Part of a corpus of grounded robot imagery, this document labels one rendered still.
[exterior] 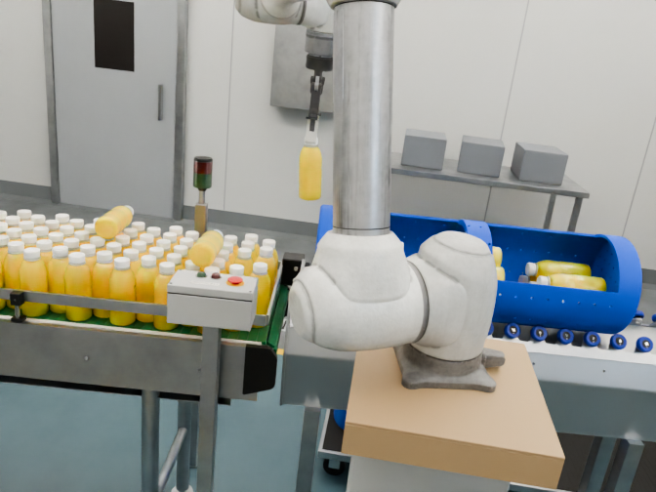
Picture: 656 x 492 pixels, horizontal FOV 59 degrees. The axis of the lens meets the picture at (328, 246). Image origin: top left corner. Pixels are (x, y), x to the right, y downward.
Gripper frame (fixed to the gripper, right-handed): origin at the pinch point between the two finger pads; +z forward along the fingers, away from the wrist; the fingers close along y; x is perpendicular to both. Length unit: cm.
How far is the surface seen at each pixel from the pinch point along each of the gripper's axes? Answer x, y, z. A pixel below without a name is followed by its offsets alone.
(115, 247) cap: 49, -19, 35
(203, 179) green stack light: 34.8, 22.6, 26.1
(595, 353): -87, -24, 47
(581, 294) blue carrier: -77, -25, 29
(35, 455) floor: 95, 13, 146
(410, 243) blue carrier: -34.1, 2.1, 31.6
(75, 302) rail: 55, -33, 45
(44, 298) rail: 63, -33, 45
